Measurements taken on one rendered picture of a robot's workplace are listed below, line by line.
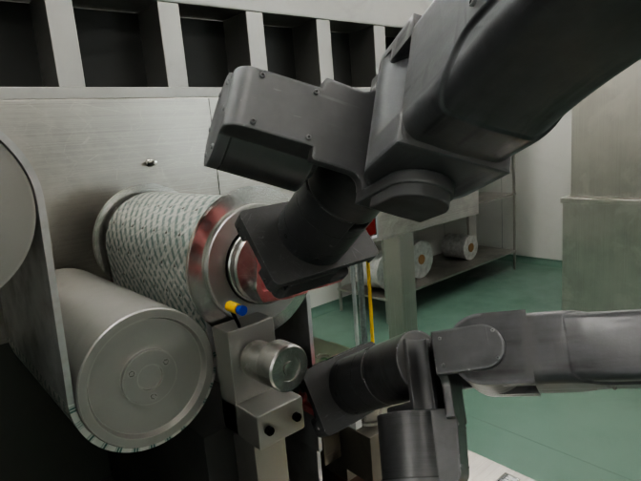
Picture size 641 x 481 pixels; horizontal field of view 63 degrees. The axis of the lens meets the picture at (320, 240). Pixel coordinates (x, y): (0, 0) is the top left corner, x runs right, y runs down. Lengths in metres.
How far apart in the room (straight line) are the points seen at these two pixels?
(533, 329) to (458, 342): 0.06
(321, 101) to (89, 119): 0.52
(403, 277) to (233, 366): 1.00
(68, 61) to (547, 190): 4.86
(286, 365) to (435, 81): 0.29
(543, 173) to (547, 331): 4.92
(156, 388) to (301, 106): 0.29
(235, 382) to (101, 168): 0.41
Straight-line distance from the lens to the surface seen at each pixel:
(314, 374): 0.52
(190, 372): 0.50
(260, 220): 0.39
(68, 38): 0.80
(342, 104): 0.30
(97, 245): 0.71
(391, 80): 0.27
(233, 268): 0.47
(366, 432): 0.63
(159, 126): 0.82
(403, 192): 0.25
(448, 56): 0.21
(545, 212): 5.37
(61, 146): 0.77
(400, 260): 1.42
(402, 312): 1.46
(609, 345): 0.44
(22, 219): 0.43
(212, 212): 0.48
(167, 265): 0.53
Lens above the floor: 1.36
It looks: 11 degrees down
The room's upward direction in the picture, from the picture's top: 5 degrees counter-clockwise
